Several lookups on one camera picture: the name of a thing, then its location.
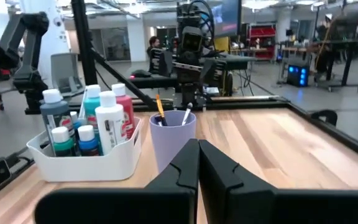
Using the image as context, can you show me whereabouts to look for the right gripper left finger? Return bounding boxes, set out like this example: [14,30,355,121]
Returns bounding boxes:
[34,138,200,224]

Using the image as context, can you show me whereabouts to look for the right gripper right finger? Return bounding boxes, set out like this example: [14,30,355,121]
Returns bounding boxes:
[198,139,358,224]

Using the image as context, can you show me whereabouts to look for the black brush white-tipped bristles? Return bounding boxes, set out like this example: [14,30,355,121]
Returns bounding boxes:
[181,102,195,126]

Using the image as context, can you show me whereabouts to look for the white plastic tray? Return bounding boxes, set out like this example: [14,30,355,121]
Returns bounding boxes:
[25,116,144,183]

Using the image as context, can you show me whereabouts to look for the thin wooden paintbrush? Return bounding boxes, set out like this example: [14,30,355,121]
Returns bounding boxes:
[155,94,168,127]

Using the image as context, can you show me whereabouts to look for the blue glue stick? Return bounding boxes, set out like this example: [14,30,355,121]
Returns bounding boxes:
[77,124,101,157]

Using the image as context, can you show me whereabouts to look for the lavender plastic cup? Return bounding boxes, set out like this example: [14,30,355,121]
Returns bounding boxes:
[149,110,198,174]

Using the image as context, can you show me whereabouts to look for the red paint bottle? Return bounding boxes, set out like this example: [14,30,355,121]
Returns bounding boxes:
[111,82,136,140]

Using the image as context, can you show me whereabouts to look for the white paint bottle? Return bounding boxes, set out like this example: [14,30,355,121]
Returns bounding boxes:
[94,90,129,156]

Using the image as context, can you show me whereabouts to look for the small teal paint bottle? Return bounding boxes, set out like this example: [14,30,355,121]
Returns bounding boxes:
[50,126,76,157]

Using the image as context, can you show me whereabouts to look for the small light blue paint bottle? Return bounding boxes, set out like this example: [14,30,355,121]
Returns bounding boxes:
[69,111,84,131]

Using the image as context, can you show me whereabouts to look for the large turquoise paint bottle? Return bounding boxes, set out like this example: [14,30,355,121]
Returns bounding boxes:
[82,83,103,147]

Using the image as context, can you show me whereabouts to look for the large dark teal paint bottle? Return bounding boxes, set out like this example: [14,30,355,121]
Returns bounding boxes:
[39,88,76,156]

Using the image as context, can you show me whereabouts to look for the dark desk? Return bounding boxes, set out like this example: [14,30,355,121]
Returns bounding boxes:
[129,52,257,90]

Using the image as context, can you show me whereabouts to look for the person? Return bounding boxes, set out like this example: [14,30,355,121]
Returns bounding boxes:
[147,35,162,58]

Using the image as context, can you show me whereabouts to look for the black computer mouse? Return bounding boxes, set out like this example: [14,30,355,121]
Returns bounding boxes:
[131,68,153,79]

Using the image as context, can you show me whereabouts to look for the computer monitor blue screen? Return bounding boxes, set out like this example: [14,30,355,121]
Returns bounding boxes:
[213,0,242,39]

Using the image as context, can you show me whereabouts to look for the red shelf unit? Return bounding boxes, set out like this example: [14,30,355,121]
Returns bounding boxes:
[249,24,276,60]

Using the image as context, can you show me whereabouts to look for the black computer tower lit fans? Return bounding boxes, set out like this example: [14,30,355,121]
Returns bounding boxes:
[287,64,310,88]

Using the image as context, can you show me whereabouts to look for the grey office chair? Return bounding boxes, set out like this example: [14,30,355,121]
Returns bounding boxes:
[50,52,85,97]

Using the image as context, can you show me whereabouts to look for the black standing desk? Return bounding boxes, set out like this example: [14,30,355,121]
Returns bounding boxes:
[314,39,358,93]

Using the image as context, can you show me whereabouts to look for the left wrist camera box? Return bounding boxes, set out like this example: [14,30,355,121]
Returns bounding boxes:
[181,26,204,52]

